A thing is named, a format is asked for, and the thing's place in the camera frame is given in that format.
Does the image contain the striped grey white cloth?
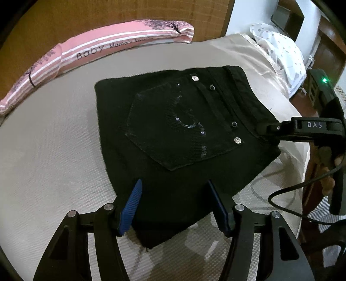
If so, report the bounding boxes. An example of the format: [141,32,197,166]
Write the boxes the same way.
[305,201,332,234]

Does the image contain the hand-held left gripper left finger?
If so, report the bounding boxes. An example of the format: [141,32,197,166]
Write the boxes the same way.
[32,179,144,281]

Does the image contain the white dotted pillow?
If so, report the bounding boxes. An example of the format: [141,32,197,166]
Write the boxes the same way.
[250,23,308,98]

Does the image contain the person's right hand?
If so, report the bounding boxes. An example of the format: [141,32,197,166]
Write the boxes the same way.
[318,148,344,196]

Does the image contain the pink striped pillow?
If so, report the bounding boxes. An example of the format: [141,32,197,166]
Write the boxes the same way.
[0,19,195,117]

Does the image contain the black pants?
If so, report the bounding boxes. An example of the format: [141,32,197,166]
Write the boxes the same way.
[94,65,282,248]

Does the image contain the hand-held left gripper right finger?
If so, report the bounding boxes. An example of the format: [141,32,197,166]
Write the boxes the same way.
[206,179,315,281]

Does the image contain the wooden headboard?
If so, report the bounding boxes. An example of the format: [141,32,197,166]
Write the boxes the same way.
[0,0,236,109]

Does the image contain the beige bed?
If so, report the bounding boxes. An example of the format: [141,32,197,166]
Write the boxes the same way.
[0,32,311,281]

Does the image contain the black cable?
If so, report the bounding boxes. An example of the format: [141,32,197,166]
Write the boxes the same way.
[268,165,344,225]

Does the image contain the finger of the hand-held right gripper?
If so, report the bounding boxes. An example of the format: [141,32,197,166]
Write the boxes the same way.
[255,120,294,141]

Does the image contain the brown wooden cabinet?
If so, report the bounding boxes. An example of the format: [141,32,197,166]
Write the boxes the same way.
[270,0,346,109]

